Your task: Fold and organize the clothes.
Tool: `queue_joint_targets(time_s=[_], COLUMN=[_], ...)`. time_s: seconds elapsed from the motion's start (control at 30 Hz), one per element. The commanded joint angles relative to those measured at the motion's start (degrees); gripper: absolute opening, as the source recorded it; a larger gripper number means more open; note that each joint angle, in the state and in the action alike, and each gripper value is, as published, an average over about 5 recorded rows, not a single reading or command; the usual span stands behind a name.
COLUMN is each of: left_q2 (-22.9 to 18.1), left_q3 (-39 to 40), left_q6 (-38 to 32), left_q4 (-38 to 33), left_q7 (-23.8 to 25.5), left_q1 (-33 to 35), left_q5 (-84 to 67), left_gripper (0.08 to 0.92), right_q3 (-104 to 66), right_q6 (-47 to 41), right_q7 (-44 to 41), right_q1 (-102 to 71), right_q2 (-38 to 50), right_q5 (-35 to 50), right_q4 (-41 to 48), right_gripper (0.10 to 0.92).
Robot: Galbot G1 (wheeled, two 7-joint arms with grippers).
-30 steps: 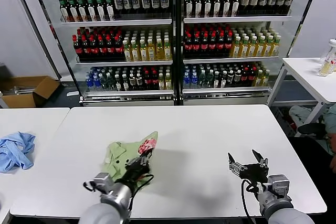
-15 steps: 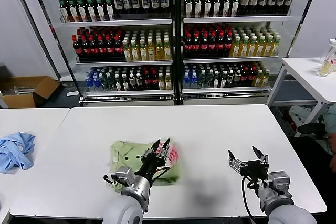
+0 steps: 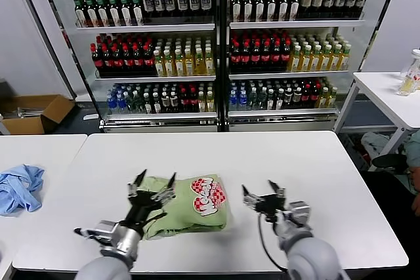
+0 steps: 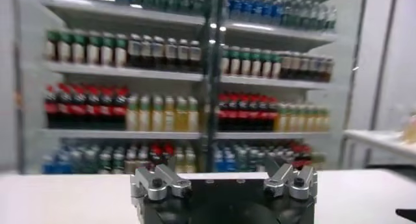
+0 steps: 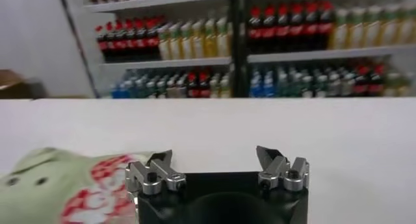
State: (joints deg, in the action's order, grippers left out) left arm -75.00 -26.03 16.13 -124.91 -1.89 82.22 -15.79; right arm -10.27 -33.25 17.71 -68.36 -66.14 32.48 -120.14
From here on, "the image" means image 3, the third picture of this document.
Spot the green cap white label bottle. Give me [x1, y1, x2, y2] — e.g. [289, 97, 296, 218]
[253, 0, 266, 22]
[265, 0, 277, 22]
[242, 0, 254, 22]
[107, 0, 121, 28]
[73, 0, 88, 28]
[289, 0, 301, 22]
[96, 0, 110, 28]
[130, 0, 144, 27]
[84, 0, 99, 28]
[231, 0, 243, 22]
[119, 0, 133, 27]
[277, 0, 289, 22]

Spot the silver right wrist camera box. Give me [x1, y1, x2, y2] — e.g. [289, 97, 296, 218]
[287, 200, 312, 227]

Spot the white cooler shelf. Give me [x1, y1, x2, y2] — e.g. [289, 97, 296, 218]
[104, 112, 219, 121]
[229, 70, 349, 80]
[94, 75, 217, 83]
[75, 24, 217, 33]
[229, 20, 366, 30]
[228, 108, 338, 117]

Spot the clear glass bottle white cap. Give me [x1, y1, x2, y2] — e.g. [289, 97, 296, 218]
[398, 49, 420, 96]

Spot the white side table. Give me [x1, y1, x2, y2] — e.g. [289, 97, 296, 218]
[333, 70, 420, 163]

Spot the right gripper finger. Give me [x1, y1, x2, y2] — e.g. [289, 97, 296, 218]
[267, 180, 287, 200]
[241, 184, 261, 210]

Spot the grey metal rods bundle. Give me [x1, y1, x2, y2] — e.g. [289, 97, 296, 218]
[2, 106, 46, 119]

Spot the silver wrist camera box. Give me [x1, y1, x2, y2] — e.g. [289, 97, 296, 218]
[73, 220, 119, 245]
[287, 200, 312, 227]

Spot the black chair seat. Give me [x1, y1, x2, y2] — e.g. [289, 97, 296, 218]
[373, 152, 408, 173]

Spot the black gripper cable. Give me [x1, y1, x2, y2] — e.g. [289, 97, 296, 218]
[144, 212, 168, 225]
[257, 212, 291, 273]

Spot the yellow tea bottle green cap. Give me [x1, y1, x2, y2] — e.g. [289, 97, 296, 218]
[184, 48, 196, 77]
[205, 47, 216, 77]
[320, 45, 331, 72]
[163, 49, 175, 77]
[339, 44, 350, 71]
[174, 49, 185, 77]
[194, 48, 206, 77]
[289, 45, 301, 72]
[154, 50, 165, 77]
[310, 45, 321, 72]
[299, 45, 310, 72]
[329, 45, 341, 71]

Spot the dark bottle beige label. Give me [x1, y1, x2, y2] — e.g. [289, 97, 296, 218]
[312, 0, 325, 20]
[301, 0, 314, 20]

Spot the seated person in green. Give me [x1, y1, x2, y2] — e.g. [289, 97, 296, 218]
[405, 129, 420, 217]

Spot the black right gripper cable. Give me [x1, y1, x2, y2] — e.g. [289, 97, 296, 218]
[257, 212, 291, 273]

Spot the crumpled light blue shirt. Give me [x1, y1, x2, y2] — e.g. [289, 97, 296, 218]
[0, 163, 45, 217]

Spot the pale crumpled cloth pile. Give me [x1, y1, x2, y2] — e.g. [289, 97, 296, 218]
[360, 131, 400, 163]

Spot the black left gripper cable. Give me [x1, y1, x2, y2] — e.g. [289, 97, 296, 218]
[144, 212, 168, 225]

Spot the light green printed t-shirt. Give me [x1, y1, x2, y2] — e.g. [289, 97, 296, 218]
[139, 173, 236, 241]

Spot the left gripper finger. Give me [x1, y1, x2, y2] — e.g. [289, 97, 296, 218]
[151, 171, 177, 203]
[127, 169, 148, 197]

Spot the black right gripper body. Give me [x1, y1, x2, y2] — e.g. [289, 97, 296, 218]
[255, 194, 285, 224]

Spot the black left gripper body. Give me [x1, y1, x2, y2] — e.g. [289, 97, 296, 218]
[124, 191, 162, 233]

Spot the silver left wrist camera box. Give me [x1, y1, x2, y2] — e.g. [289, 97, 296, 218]
[73, 220, 119, 245]

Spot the open brown cardboard box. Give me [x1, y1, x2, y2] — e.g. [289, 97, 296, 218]
[0, 94, 77, 136]

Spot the red cap cola bottle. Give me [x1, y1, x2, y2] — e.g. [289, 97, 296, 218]
[142, 43, 154, 76]
[132, 43, 144, 76]
[271, 41, 282, 72]
[112, 43, 123, 76]
[240, 41, 251, 72]
[91, 43, 103, 76]
[250, 41, 261, 72]
[281, 41, 292, 72]
[230, 41, 241, 72]
[261, 41, 272, 72]
[101, 43, 113, 76]
[121, 43, 133, 76]

